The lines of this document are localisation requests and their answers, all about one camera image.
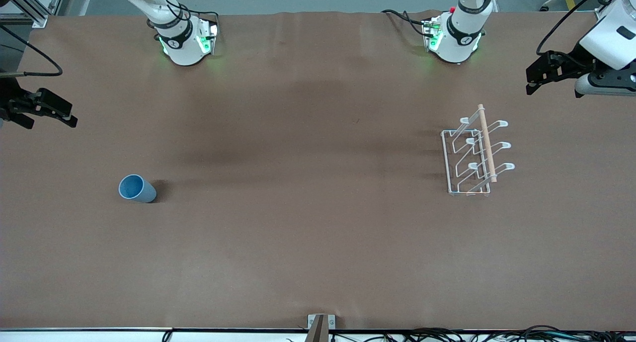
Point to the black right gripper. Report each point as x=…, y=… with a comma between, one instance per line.
x=9, y=99

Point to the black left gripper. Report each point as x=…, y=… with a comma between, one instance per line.
x=579, y=58

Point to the blue plastic cup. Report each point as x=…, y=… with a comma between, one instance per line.
x=141, y=190

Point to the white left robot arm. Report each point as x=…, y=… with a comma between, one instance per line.
x=459, y=43

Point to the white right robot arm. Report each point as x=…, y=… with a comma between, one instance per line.
x=184, y=48

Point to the brown table cover sheet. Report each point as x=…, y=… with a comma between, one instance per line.
x=318, y=208

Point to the aluminium frame profile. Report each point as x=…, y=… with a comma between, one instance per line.
x=37, y=18

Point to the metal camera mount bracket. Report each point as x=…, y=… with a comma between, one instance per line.
x=318, y=329

